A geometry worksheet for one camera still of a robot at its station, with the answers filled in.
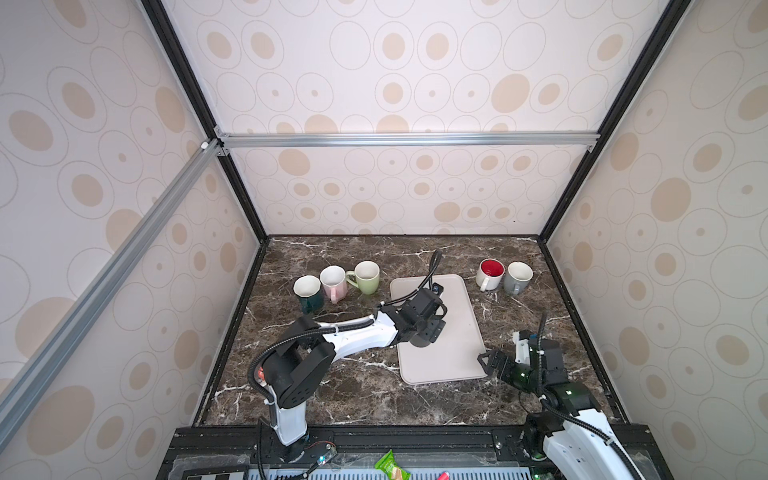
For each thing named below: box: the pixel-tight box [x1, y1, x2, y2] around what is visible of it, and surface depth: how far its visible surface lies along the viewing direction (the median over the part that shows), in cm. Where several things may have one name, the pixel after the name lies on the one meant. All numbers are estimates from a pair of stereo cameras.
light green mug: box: [346, 260, 380, 295], surface depth 100 cm
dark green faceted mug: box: [293, 274, 324, 315], surface depth 95 cm
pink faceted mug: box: [320, 265, 348, 304], surface depth 97 cm
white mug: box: [475, 258, 505, 292], surface depth 102 cm
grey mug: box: [503, 260, 534, 296], surface depth 99 cm
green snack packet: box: [374, 448, 412, 480], surface depth 70 cm
